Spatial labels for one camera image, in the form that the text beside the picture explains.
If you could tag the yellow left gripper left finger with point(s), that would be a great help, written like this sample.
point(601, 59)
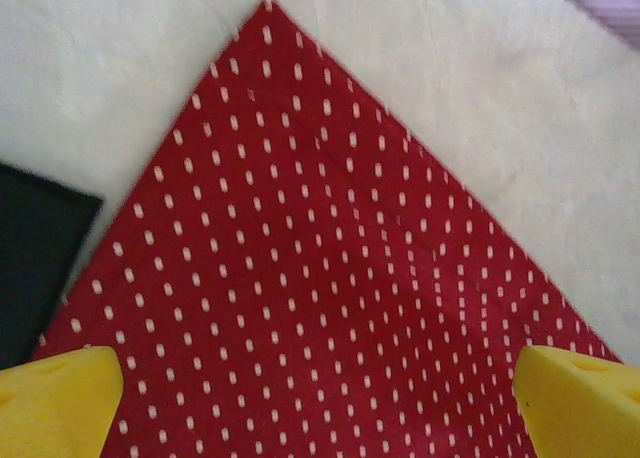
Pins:
point(55, 408)

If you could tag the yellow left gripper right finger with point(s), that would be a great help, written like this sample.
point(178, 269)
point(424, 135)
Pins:
point(585, 413)

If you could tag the black skirt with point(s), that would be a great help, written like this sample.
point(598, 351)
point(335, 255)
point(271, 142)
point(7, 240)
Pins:
point(35, 258)

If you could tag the red white-dotted skirt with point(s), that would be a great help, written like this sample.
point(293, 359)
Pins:
point(310, 258)

